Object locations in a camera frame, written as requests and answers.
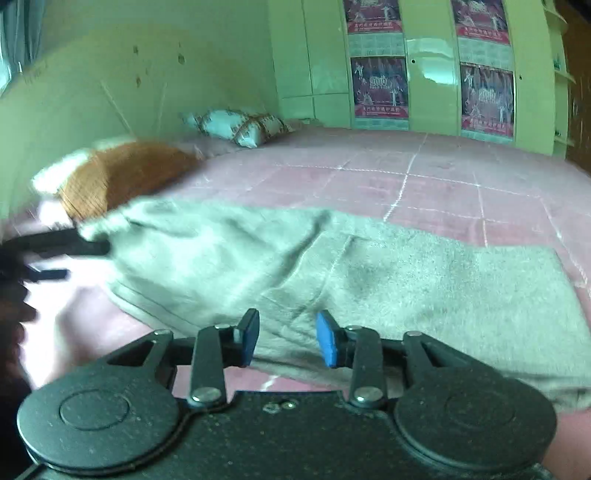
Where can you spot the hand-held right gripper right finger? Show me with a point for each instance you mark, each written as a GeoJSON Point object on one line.
{"type": "Point", "coordinates": [328, 341]}

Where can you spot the white patterned pillow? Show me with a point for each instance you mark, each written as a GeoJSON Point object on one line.
{"type": "Point", "coordinates": [55, 173]}

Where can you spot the brown wooden door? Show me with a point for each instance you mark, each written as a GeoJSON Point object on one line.
{"type": "Point", "coordinates": [582, 92]}

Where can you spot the cream wooden headboard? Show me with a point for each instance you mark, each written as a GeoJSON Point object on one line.
{"type": "Point", "coordinates": [92, 92]}

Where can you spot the heart patterned pillow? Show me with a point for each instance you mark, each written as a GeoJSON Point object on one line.
{"type": "Point", "coordinates": [231, 124]}

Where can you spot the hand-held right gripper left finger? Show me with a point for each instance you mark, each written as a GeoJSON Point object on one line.
{"type": "Point", "coordinates": [249, 337]}

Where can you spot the wall poster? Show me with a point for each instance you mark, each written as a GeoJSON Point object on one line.
{"type": "Point", "coordinates": [371, 16]}
{"type": "Point", "coordinates": [487, 99]}
{"type": "Point", "coordinates": [380, 90]}
{"type": "Point", "coordinates": [480, 21]}

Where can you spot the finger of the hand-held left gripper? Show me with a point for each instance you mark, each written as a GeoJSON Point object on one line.
{"type": "Point", "coordinates": [48, 274]}
{"type": "Point", "coordinates": [60, 243]}

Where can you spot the white corner shelf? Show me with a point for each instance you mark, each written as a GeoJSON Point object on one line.
{"type": "Point", "coordinates": [561, 78]}

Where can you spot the white glossy wardrobe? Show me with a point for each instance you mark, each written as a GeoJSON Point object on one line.
{"type": "Point", "coordinates": [429, 69]}

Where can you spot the bed with pink checked sheet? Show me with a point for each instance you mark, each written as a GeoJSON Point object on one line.
{"type": "Point", "coordinates": [438, 184]}

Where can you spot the orange striped pillow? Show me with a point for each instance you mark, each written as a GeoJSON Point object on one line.
{"type": "Point", "coordinates": [124, 175]}

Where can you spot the gray pants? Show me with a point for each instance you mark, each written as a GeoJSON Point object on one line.
{"type": "Point", "coordinates": [369, 286]}

